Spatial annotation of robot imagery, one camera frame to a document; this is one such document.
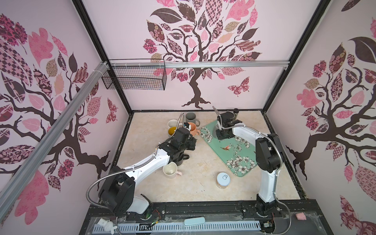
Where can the black white mug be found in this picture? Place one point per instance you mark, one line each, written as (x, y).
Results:
(182, 158)

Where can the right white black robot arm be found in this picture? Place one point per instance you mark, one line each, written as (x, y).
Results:
(270, 156)

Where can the left aluminium rail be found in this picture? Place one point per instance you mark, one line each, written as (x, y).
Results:
(22, 177)

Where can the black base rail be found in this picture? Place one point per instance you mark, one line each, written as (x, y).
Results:
(282, 220)

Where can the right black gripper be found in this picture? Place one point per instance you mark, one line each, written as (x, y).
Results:
(219, 137)

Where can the dark grey mug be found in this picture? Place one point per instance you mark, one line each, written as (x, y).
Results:
(191, 117)

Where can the white ribbed-bottom mug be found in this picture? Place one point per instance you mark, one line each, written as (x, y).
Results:
(172, 123)

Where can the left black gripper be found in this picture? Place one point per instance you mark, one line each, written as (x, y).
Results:
(192, 141)

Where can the pink sponge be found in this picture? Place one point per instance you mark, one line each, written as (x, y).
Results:
(300, 216)

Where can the green floral tray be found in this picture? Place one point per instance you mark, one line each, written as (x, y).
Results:
(236, 153)

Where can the pink mug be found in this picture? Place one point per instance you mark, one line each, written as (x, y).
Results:
(171, 170)

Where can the aluminium rail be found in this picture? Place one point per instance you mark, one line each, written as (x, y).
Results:
(22, 177)
(220, 64)

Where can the light blue eraser block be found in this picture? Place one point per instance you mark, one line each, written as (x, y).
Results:
(194, 221)

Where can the back aluminium rail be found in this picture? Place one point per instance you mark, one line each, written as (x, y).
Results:
(220, 64)

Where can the orange cream scalloped mug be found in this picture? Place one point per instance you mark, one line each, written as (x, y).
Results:
(193, 129)

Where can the white slotted cable duct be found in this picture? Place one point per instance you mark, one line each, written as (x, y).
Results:
(176, 227)

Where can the black wire basket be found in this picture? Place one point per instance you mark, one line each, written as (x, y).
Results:
(136, 74)

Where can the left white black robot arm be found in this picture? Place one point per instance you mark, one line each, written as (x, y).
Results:
(118, 190)

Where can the white power plug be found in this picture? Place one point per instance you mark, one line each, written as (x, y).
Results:
(107, 225)

